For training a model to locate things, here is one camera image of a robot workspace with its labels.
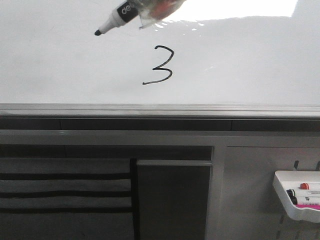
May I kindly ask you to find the black whiteboard marker pen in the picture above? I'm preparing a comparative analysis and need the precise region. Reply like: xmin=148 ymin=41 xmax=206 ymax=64
xmin=94 ymin=0 xmax=188 ymax=36

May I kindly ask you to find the white whiteboard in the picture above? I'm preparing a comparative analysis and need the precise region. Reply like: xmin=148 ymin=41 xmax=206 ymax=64
xmin=0 ymin=0 xmax=320 ymax=119

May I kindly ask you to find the dark grey panel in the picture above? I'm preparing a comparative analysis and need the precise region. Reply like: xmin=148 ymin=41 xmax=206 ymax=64
xmin=137 ymin=160 xmax=212 ymax=240

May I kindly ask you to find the grey fabric pocket organizer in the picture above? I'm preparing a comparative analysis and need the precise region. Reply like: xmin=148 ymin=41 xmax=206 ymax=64
xmin=0 ymin=157 xmax=140 ymax=240

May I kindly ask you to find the black capped marker upper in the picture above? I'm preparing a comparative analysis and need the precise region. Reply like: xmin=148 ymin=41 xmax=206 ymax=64
xmin=286 ymin=189 xmax=320 ymax=199

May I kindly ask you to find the black capped marker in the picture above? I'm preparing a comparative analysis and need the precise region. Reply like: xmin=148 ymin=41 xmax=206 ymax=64
xmin=290 ymin=196 xmax=320 ymax=206
xmin=286 ymin=189 xmax=320 ymax=199

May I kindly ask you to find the red capped marker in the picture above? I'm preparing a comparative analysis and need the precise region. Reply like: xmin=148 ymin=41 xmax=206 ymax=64
xmin=300 ymin=182 xmax=320 ymax=191

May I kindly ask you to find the black capped marker lower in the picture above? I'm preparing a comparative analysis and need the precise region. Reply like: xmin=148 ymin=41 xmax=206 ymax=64
xmin=290 ymin=196 xmax=320 ymax=206

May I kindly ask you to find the white plastic marker tray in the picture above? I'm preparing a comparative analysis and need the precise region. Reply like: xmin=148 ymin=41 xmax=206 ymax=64
xmin=273 ymin=170 xmax=320 ymax=223

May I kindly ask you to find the grey metal frame stand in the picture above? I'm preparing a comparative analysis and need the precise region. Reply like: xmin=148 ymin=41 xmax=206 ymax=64
xmin=0 ymin=130 xmax=320 ymax=240

